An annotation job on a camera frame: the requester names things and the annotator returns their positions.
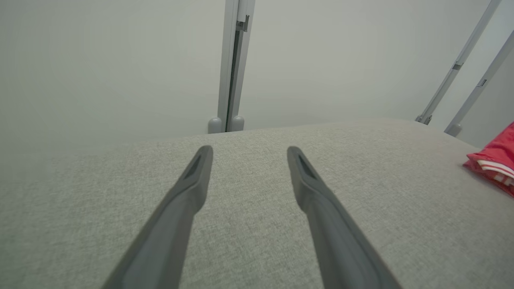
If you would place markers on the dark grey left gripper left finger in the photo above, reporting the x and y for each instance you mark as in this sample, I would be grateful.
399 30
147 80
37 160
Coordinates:
168 224

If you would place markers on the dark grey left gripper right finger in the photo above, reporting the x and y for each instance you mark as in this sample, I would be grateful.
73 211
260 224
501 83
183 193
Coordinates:
333 233

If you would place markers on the red and white shorts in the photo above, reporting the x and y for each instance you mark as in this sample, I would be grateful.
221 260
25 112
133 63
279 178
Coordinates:
496 160

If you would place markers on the grey rounded post foot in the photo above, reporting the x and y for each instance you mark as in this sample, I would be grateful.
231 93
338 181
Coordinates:
237 123
215 125

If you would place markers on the slanted grey partition post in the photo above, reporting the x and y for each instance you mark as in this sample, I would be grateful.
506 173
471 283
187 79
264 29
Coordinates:
461 60
482 82

